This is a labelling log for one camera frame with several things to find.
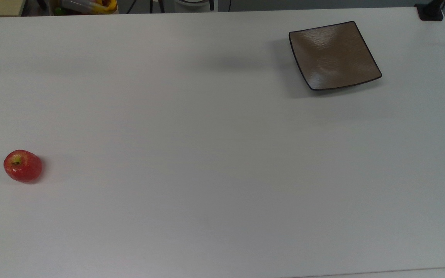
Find square brown ceramic plate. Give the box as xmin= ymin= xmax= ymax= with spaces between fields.
xmin=288 ymin=21 xmax=383 ymax=92

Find black tripod legs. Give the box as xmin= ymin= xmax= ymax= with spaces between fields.
xmin=127 ymin=0 xmax=166 ymax=14

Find yellow plastic bag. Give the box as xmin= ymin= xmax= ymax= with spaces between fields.
xmin=50 ymin=0 xmax=119 ymax=16

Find red apple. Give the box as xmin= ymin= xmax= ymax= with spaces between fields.
xmin=3 ymin=149 xmax=42 ymax=183

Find black clamped mounting pole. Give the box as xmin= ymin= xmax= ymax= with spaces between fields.
xmin=415 ymin=0 xmax=445 ymax=21

